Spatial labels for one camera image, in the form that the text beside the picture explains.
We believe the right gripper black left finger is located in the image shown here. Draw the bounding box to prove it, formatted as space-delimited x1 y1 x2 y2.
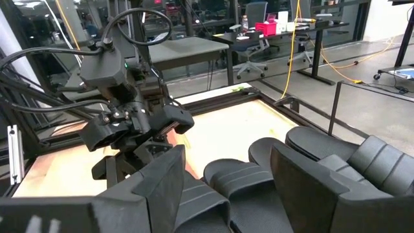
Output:
93 144 187 233

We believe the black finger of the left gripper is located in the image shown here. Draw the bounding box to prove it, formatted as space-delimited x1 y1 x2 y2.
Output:
142 141 175 160
91 154 119 190

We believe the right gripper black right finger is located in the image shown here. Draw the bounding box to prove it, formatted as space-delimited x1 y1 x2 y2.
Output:
270 142 393 233

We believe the black rubber slide sandal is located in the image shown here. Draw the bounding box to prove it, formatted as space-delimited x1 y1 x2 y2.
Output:
285 125 414 199
248 137 378 192
202 157 294 233
173 171 232 233

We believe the grey office desk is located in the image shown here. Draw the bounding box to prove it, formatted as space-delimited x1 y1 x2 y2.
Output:
147 36 231 87

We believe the black office desk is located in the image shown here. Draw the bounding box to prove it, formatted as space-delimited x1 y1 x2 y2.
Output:
212 21 351 87

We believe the grey office chair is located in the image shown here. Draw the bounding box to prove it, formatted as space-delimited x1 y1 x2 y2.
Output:
233 1 272 80
287 0 317 67

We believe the red plastic box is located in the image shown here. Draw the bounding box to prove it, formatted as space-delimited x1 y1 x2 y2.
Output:
254 21 278 37

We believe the white carton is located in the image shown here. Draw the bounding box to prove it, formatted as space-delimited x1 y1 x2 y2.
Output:
277 10 290 34

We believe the black rolling cart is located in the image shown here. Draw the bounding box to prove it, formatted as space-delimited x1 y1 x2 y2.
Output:
373 0 414 82

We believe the silver aluminium bracket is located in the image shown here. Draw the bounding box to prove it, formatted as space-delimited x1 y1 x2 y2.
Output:
7 124 26 186

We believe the yellow floor cable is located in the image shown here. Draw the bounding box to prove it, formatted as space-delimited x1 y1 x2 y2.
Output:
309 36 397 85

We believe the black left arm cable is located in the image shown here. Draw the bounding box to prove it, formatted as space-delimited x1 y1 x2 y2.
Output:
101 7 174 48

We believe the yellow hanging cable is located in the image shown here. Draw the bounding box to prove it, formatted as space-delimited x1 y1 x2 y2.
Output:
279 0 302 100

